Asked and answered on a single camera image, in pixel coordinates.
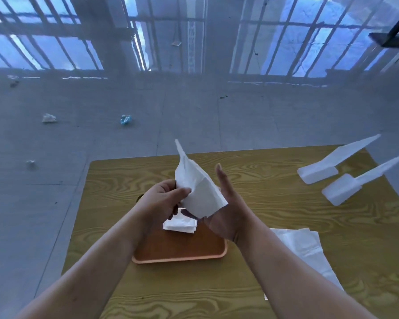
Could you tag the person's left hand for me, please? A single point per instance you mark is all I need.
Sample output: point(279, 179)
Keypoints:
point(154, 205)

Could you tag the person's right hand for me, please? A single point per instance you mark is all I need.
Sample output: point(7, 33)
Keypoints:
point(232, 219)

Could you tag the person's right thumb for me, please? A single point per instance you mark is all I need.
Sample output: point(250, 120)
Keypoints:
point(224, 186)

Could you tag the person's left thumb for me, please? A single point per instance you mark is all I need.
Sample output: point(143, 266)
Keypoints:
point(166, 184)

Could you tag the white paper napkin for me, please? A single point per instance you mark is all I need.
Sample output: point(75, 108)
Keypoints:
point(201, 192)

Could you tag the person's right forearm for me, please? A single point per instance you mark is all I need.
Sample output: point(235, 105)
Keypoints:
point(286, 272)

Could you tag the person's left forearm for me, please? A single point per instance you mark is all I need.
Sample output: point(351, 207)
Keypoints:
point(96, 272)

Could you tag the folded white napkin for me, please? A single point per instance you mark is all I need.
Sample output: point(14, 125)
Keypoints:
point(181, 225)

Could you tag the orange plastic tray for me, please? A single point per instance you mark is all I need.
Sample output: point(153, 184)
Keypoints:
point(179, 247)

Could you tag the crumpled blue paper scrap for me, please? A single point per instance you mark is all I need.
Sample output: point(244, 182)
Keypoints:
point(126, 119)

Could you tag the flat white paper napkins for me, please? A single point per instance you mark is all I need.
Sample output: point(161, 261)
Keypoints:
point(306, 245)

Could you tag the crumpled white paper scrap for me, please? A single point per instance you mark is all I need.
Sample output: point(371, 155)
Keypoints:
point(49, 118)

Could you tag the small white paper scrap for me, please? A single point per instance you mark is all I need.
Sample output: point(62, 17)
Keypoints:
point(30, 163)

